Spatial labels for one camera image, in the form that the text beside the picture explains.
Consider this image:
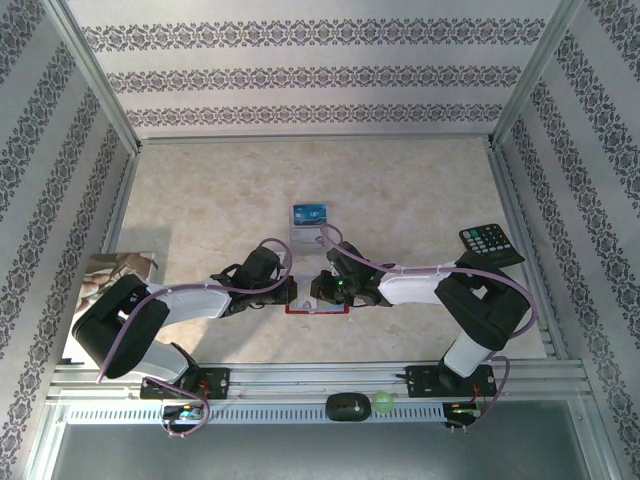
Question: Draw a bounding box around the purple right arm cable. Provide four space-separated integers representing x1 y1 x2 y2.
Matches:
318 224 536 431

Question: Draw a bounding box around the white VIP card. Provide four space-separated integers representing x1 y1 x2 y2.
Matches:
291 227 329 254

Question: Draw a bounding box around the aluminium front rail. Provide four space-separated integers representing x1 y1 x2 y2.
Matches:
47 362 586 404

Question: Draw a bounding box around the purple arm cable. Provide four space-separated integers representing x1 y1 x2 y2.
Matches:
94 237 294 440
318 224 536 431

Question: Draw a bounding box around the aluminium side rail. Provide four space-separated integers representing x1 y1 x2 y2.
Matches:
485 139 571 360
99 147 141 256

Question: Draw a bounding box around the black calculator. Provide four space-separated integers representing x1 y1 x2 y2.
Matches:
458 223 526 269

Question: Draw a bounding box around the blue credit card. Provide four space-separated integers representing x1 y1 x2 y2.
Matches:
292 203 330 227

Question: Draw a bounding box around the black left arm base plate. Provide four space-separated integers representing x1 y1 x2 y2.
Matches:
141 367 231 400

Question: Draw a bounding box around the red card holder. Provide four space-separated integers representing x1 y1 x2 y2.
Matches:
284 273 352 316

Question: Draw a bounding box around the brown white book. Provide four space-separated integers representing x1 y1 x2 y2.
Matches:
62 251 160 361

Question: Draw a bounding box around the aluminium frame post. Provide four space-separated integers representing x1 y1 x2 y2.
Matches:
42 0 144 154
492 0 589 149

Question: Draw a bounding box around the aluminium back rail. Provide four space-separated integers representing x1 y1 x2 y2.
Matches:
137 132 494 147

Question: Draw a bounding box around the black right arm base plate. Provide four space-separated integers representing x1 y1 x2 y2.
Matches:
405 364 497 400

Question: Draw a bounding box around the black computer mouse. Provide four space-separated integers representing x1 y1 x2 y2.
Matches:
324 392 372 423

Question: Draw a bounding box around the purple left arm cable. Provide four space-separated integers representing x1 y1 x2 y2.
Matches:
94 237 294 440

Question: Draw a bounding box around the white slotted cable duct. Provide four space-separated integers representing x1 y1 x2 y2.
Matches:
64 403 446 426

